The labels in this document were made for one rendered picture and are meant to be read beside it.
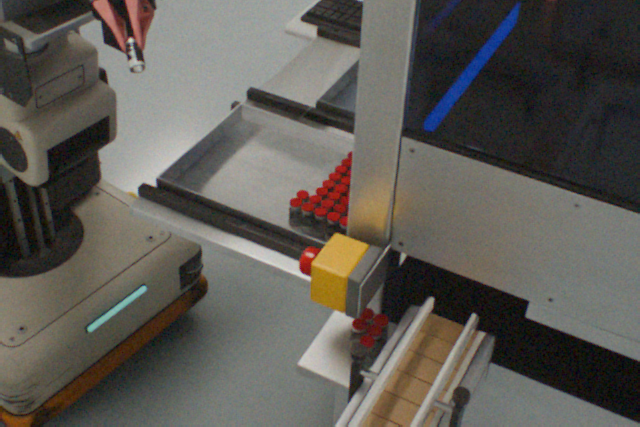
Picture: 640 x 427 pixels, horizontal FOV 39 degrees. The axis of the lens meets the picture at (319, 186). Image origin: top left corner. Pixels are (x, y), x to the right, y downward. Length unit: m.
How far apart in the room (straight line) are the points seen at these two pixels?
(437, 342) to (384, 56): 0.40
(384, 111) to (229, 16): 2.81
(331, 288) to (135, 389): 1.26
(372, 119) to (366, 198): 0.13
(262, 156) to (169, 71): 1.95
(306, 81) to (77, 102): 0.47
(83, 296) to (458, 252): 1.23
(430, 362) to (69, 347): 1.15
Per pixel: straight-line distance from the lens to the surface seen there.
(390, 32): 1.04
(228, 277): 2.62
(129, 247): 2.33
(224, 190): 1.52
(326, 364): 1.26
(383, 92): 1.09
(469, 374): 1.20
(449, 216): 1.15
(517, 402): 1.34
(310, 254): 1.21
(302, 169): 1.57
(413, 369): 1.20
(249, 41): 3.70
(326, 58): 1.88
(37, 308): 2.22
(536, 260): 1.14
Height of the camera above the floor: 1.84
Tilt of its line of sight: 39 degrees down
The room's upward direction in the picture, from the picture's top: 3 degrees clockwise
